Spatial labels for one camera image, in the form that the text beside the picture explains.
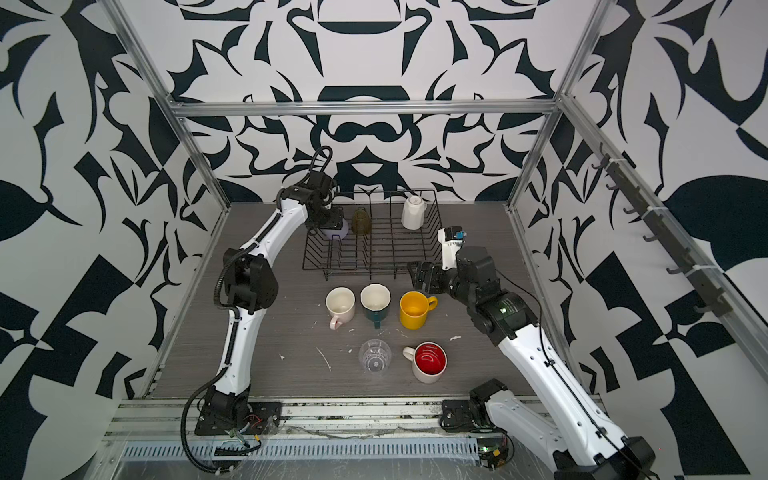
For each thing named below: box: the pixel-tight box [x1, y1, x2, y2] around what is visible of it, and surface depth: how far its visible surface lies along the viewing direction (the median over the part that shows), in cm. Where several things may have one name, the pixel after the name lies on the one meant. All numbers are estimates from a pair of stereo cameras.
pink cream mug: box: [325, 286, 356, 331], surface depth 87 cm
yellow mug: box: [399, 290, 438, 330], surface depth 88 cm
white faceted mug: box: [401, 195, 428, 231], surface depth 107 cm
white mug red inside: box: [403, 341, 448, 384], surface depth 80 cm
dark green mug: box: [360, 282, 392, 329], surface depth 87 cm
